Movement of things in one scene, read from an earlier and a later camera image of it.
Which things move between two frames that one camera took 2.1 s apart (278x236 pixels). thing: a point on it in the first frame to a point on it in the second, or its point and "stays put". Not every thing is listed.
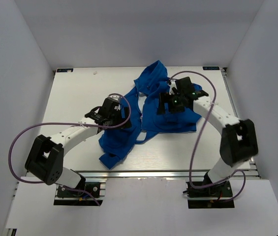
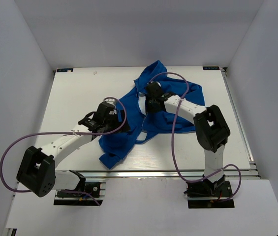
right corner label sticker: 211,68 stays put
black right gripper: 164,98 to 148,109
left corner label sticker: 65,70 stays put
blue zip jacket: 140,105 stays put
